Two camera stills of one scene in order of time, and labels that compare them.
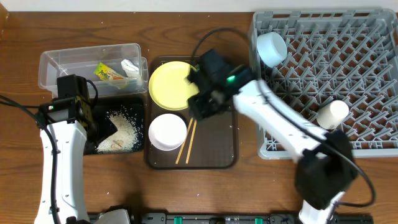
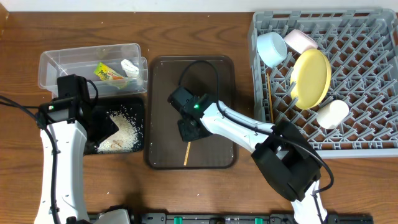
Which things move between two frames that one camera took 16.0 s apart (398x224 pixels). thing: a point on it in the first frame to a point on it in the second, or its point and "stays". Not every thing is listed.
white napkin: x=131 y=70 stays
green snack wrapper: x=105 y=73 stays
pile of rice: x=127 y=138 stays
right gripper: x=201 y=106 to x=189 y=130
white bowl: x=167 y=132 to x=299 y=41
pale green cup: x=331 y=116 stays
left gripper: x=107 y=127 stays
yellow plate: x=168 y=87 to x=310 y=78
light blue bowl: x=272 y=48 stays
